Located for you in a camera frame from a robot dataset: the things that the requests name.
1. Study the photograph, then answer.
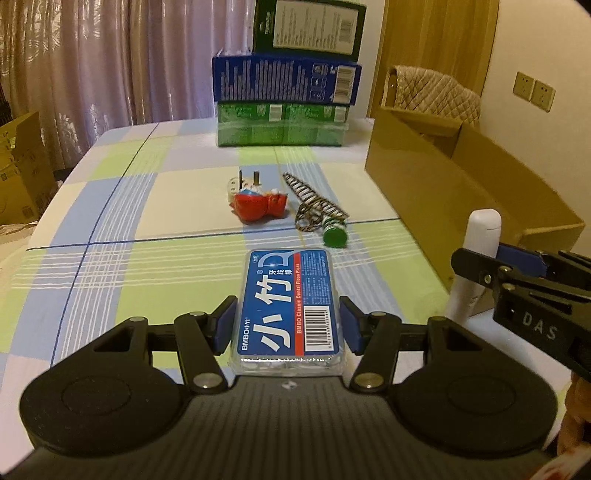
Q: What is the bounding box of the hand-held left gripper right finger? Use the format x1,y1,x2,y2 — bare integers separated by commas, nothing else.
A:
338,295,486,396

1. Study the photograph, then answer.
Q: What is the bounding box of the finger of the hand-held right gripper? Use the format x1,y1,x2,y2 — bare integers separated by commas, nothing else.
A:
497,243,591,292
451,247,509,289

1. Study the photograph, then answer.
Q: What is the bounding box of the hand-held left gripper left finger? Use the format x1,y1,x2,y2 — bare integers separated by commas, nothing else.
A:
90,295,239,396

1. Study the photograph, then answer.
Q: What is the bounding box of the white oblong plastic device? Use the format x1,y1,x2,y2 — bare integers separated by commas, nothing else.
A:
445,209,502,324

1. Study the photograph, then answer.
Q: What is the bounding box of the plastic dental floss box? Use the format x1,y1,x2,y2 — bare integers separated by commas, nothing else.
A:
229,248,347,377

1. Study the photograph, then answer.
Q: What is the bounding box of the brown cardboard box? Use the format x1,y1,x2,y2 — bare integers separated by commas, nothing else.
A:
365,105,586,319

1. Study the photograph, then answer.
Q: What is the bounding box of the metal wire spiral holder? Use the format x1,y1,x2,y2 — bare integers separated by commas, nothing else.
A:
283,172,349,232

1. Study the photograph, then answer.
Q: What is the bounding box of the white plug adapter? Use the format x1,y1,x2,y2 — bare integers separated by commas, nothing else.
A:
226,171,262,199

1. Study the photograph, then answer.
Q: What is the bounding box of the person's right hand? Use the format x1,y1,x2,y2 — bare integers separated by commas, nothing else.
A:
556,371,591,458

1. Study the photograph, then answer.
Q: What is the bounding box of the green bottle cap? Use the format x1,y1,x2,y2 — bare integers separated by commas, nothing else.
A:
322,216,348,248

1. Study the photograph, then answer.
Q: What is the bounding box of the checked tablecloth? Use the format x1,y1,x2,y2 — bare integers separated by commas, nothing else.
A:
0,117,568,416

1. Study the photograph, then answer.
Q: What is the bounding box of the red toy figure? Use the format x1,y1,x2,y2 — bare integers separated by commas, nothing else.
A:
231,187,289,224

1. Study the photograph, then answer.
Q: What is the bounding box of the chair with quilted cover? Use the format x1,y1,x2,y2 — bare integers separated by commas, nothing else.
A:
381,65,482,139

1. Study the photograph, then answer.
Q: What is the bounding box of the bright green carton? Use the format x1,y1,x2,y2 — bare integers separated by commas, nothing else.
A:
217,100,350,148

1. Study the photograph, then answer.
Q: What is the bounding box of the wooden door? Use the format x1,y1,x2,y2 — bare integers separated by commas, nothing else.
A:
369,0,500,121

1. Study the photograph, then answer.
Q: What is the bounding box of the blue carton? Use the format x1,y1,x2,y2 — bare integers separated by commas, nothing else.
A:
212,50,363,106

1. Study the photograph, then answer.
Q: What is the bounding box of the brown carton on floor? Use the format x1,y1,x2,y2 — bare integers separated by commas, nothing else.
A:
0,111,58,227

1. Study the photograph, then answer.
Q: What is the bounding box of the pale patterned curtain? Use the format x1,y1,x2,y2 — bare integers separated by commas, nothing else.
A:
0,0,386,158

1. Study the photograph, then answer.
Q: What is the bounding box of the dark green carton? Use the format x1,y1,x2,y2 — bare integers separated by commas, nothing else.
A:
253,0,367,61

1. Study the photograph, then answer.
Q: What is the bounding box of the beige wall socket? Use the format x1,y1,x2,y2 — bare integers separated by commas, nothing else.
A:
515,71,535,101
531,79,556,112

